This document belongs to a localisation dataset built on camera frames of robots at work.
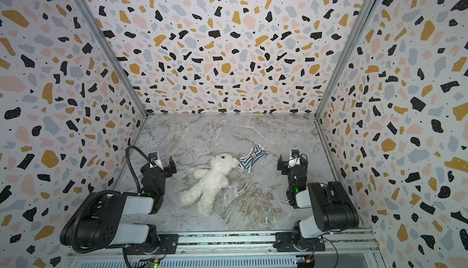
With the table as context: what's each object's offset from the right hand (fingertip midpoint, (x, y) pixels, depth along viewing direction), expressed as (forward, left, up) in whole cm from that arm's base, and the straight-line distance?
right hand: (292, 152), depth 90 cm
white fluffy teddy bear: (-14, +39, -3) cm, 41 cm away
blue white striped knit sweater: (+5, +17, -10) cm, 20 cm away
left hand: (-4, +63, +1) cm, 63 cm away
